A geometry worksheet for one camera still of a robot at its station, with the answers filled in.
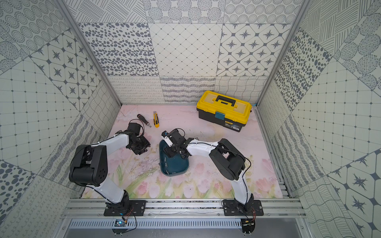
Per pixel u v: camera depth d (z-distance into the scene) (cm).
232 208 74
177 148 72
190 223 70
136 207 73
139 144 82
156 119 110
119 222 72
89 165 47
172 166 86
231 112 95
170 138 73
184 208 76
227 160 51
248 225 73
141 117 111
